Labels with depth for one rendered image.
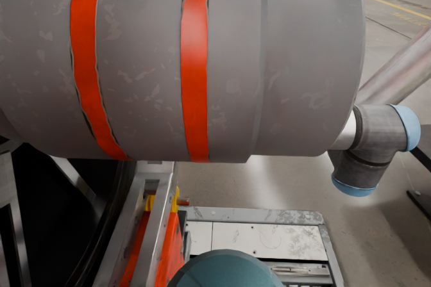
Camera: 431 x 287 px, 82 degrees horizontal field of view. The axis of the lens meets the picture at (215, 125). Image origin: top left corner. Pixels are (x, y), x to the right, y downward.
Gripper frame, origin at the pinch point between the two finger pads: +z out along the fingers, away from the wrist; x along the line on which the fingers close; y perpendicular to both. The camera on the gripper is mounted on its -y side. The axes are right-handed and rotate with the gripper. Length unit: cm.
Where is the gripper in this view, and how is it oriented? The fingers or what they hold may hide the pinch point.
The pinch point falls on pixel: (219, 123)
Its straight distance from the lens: 47.7
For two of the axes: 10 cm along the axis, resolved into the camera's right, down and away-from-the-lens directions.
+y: 0.4, 1.1, 9.9
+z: -10.0, -0.2, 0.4
